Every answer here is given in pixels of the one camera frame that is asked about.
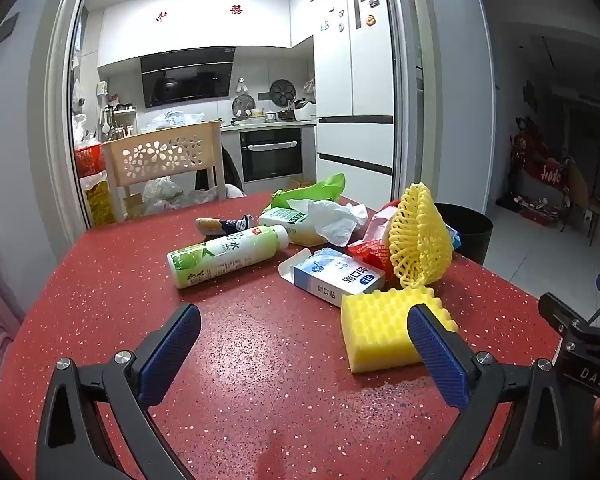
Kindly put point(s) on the cardboard box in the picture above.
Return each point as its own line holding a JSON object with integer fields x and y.
{"x": 301, "y": 184}

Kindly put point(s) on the red plastic basket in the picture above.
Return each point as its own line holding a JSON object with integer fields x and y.
{"x": 87, "y": 160}

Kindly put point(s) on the white refrigerator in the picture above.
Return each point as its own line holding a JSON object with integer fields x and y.
{"x": 350, "y": 60}

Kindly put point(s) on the green plastic bag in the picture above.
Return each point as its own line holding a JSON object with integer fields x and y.
{"x": 320, "y": 190}

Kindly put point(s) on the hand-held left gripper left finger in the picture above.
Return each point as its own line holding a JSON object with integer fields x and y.
{"x": 172, "y": 345}

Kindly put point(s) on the white wall cabinets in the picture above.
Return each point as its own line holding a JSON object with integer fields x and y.
{"x": 195, "y": 25}

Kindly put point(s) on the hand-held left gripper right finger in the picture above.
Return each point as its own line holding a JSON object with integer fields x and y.
{"x": 437, "y": 360}

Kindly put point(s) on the yellow foam fruit net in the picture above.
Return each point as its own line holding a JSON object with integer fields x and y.
{"x": 420, "y": 240}

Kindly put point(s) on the red snack wrapper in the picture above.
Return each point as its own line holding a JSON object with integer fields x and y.
{"x": 375, "y": 252}

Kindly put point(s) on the black range hood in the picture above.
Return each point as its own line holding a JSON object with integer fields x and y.
{"x": 187, "y": 77}

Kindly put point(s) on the black trash bin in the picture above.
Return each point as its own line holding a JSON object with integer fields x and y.
{"x": 470, "y": 230}

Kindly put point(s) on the clear plastic bags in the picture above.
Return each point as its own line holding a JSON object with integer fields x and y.
{"x": 167, "y": 192}

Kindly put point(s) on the yellow wavy sponge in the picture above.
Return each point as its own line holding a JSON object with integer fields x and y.
{"x": 375, "y": 330}

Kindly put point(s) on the blue cracker wrapper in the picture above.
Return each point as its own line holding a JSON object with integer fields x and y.
{"x": 215, "y": 225}

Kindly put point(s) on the blue white bandage box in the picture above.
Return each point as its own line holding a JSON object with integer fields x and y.
{"x": 330, "y": 272}

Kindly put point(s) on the red fabric decoration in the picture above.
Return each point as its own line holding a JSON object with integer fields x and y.
{"x": 542, "y": 165}

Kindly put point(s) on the yellow printed bag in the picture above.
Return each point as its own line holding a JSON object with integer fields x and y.
{"x": 99, "y": 202}

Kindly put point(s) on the round dark pan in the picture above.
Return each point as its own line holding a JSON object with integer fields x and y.
{"x": 242, "y": 106}
{"x": 283, "y": 91}

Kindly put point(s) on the white green milk carton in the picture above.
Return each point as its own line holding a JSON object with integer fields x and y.
{"x": 285, "y": 220}

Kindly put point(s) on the crumpled white tissue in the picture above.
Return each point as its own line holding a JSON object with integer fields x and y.
{"x": 335, "y": 220}

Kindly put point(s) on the green white drink bottle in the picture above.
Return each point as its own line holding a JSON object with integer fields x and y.
{"x": 220, "y": 257}

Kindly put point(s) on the white rice cooker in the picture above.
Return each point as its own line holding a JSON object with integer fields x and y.
{"x": 305, "y": 110}

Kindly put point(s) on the black built-in oven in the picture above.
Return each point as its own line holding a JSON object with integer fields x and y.
{"x": 270, "y": 152}

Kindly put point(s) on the white plastic bag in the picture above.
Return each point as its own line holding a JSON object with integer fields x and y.
{"x": 172, "y": 121}

